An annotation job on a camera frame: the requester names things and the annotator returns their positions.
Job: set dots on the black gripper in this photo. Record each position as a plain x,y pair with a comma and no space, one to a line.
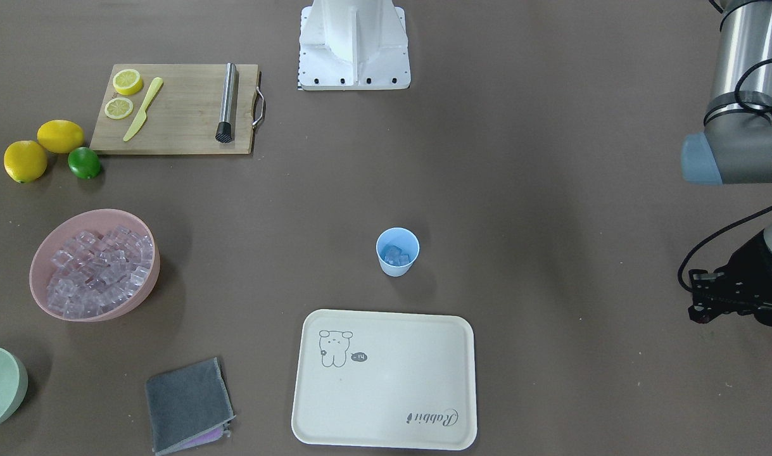
750,267

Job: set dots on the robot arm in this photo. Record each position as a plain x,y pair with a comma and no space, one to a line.
735,147

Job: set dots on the blue plastic cup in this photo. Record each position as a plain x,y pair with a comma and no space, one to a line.
403,238

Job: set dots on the ice cubes in cup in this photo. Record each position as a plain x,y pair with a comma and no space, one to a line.
393,255

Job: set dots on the clear ice cubes pile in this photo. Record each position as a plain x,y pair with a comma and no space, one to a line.
94,274

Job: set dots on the cream rabbit tray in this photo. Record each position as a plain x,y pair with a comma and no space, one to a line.
383,379

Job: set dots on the steel muddler black tip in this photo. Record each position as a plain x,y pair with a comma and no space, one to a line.
225,127

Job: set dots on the grey folded cloth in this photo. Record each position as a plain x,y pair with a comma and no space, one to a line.
188,407

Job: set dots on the wooden cutting board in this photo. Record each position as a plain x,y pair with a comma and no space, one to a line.
183,117

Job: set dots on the yellow plastic knife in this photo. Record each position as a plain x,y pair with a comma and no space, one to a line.
142,116

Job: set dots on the lemon half upper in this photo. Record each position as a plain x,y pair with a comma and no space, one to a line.
118,108

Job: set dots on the lemon half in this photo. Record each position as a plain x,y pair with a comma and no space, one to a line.
118,108
127,82

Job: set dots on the lemon half lower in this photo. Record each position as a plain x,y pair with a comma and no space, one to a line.
127,82

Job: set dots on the pink bowl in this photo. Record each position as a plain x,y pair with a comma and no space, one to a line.
100,221

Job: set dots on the green lime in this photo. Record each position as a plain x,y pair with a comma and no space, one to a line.
84,163

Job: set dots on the whole lemon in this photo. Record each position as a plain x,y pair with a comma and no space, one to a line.
25,161
60,136

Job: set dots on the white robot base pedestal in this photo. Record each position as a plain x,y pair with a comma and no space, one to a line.
353,46

